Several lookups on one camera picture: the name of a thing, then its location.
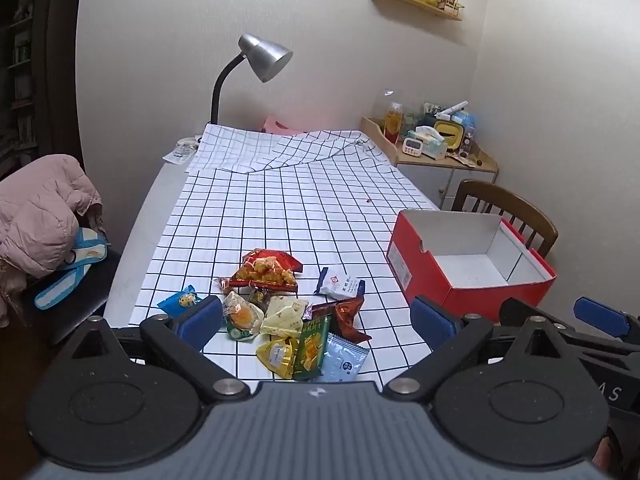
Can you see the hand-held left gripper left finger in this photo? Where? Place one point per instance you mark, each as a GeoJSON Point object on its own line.
{"type": "Point", "coordinates": [200, 321]}

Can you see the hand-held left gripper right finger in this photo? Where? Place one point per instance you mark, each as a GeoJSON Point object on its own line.
{"type": "Point", "coordinates": [434, 321]}

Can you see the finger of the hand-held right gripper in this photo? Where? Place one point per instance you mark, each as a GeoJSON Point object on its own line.
{"type": "Point", "coordinates": [600, 317]}
{"type": "Point", "coordinates": [512, 310]}

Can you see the red cardboard box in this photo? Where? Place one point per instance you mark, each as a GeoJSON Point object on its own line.
{"type": "Point", "coordinates": [440, 240]}

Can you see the cream snack packet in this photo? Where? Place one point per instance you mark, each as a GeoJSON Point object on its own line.
{"type": "Point", "coordinates": [284, 316]}

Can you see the red snack bag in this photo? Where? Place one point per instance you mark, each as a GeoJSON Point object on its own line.
{"type": "Point", "coordinates": [267, 270]}

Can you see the yellow snack packet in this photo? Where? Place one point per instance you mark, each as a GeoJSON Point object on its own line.
{"type": "Point", "coordinates": [277, 357]}

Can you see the dark red snack packet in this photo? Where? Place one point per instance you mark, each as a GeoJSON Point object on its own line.
{"type": "Point", "coordinates": [345, 317]}

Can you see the light blue snack packet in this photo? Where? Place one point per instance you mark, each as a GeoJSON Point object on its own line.
{"type": "Point", "coordinates": [344, 360]}

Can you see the white snack packet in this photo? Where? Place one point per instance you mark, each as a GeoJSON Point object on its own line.
{"type": "Point", "coordinates": [340, 285]}

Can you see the purple wrapper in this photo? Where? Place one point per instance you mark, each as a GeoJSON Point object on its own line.
{"type": "Point", "coordinates": [307, 312]}

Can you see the green snack packet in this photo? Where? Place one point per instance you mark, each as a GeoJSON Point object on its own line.
{"type": "Point", "coordinates": [311, 347]}

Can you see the person's right hand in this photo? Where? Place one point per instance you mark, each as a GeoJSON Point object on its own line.
{"type": "Point", "coordinates": [609, 456]}

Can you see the clear orange pastry packet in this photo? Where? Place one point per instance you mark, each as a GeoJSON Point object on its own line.
{"type": "Point", "coordinates": [242, 317]}

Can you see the small clear wrapper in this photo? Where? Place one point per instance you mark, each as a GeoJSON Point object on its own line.
{"type": "Point", "coordinates": [223, 285]}

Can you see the brown wooden chair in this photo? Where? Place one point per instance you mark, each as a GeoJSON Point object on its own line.
{"type": "Point", "coordinates": [505, 202]}

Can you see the black chair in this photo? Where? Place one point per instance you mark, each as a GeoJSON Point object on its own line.
{"type": "Point", "coordinates": [85, 305]}

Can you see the wooden corner cabinet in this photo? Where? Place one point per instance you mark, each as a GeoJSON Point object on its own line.
{"type": "Point", "coordinates": [435, 172]}

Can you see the checked white tablecloth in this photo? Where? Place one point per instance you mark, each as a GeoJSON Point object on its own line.
{"type": "Point", "coordinates": [300, 210]}

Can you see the flat colourful wrapper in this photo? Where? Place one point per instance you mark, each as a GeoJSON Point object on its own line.
{"type": "Point", "coordinates": [464, 159]}

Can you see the clear plastic packet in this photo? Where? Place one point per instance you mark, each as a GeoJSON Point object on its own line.
{"type": "Point", "coordinates": [181, 151]}

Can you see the clear candy box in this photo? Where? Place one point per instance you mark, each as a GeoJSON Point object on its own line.
{"type": "Point", "coordinates": [468, 141]}

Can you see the white kitchen timer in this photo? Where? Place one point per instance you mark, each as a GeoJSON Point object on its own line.
{"type": "Point", "coordinates": [412, 144]}

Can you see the pink padded jacket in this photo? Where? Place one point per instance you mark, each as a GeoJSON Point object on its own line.
{"type": "Point", "coordinates": [37, 215]}

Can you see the orange drink bottle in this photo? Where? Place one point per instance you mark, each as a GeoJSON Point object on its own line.
{"type": "Point", "coordinates": [393, 122]}

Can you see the white tube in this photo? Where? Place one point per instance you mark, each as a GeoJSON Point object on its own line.
{"type": "Point", "coordinates": [451, 110]}

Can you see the pink object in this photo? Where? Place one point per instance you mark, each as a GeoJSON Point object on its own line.
{"type": "Point", "coordinates": [280, 125]}

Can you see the silver desk lamp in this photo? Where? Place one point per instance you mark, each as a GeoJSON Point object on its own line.
{"type": "Point", "coordinates": [264, 57]}

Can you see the dark bookshelf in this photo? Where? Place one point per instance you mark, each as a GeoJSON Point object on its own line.
{"type": "Point", "coordinates": [19, 70]}

